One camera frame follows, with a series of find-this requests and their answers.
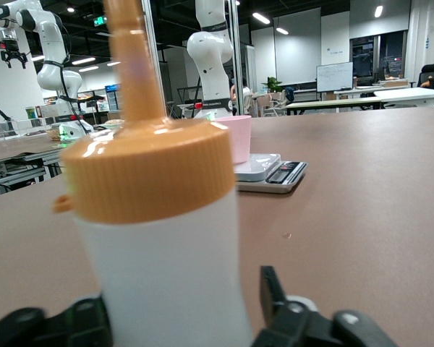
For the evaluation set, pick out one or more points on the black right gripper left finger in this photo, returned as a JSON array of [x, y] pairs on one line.
[[58, 329]]

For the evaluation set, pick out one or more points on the grey vertical post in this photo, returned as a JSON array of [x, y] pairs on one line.
[[236, 65], [155, 43]]

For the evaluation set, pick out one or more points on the aluminium frame rail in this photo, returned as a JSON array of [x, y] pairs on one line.
[[18, 173]]

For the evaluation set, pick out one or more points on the whiteboard on stand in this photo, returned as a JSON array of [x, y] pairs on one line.
[[334, 76]]

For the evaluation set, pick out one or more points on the seated person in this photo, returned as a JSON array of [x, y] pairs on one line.
[[245, 95]]

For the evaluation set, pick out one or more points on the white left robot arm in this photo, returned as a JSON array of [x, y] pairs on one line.
[[209, 47]]

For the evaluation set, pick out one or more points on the black background robot gripper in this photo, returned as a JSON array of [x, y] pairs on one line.
[[10, 50]]

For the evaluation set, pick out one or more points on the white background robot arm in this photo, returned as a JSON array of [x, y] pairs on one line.
[[50, 76]]

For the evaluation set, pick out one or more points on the white office table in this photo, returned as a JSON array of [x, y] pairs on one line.
[[412, 95], [329, 104]]

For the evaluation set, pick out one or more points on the silver digital kitchen scale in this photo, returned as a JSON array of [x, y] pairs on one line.
[[271, 177]]

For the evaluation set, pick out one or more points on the ceiling strip light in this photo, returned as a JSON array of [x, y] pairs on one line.
[[282, 31], [379, 11], [261, 18]]

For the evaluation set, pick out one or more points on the green potted plant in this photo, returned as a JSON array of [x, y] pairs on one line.
[[273, 85]]

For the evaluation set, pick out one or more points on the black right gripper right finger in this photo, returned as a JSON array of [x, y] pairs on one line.
[[311, 329]]

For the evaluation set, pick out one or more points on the translucent sauce bottle orange cap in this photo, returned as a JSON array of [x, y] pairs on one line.
[[159, 235]]

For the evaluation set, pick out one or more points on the green exit sign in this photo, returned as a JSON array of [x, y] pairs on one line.
[[100, 21]]

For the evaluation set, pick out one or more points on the black office chair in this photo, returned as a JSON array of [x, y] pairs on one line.
[[428, 74]]

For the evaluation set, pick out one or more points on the pink plastic cup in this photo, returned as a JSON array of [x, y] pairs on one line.
[[240, 141]]

